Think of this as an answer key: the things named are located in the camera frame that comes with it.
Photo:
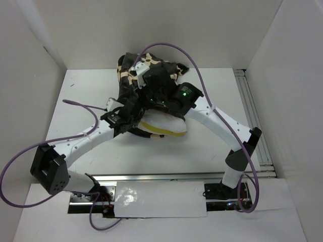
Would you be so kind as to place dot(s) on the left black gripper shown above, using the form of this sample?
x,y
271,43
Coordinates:
x,y
136,119

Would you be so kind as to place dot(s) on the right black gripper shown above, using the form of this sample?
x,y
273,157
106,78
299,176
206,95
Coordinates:
x,y
146,85

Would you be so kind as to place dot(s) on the white pillow yellow edge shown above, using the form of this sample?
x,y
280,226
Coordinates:
x,y
160,123

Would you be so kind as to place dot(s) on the black beige patterned pillowcase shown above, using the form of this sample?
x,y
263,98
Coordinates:
x,y
128,82

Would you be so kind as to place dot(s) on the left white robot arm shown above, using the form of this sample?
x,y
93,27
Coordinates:
x,y
53,158

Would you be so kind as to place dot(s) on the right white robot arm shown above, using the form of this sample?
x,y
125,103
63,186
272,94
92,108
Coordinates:
x,y
186,99

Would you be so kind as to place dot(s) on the white cover plate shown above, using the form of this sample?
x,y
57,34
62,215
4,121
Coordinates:
x,y
165,199

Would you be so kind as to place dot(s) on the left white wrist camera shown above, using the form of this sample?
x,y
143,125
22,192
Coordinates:
x,y
111,104

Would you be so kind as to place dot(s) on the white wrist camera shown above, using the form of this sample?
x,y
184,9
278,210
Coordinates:
x,y
140,68
111,104

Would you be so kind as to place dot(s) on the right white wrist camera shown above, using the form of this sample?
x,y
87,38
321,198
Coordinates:
x,y
140,68

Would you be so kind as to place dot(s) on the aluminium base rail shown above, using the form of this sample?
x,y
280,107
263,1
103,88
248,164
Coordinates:
x,y
217,197

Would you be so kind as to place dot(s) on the aluminium side rail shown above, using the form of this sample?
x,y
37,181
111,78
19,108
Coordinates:
x,y
264,158

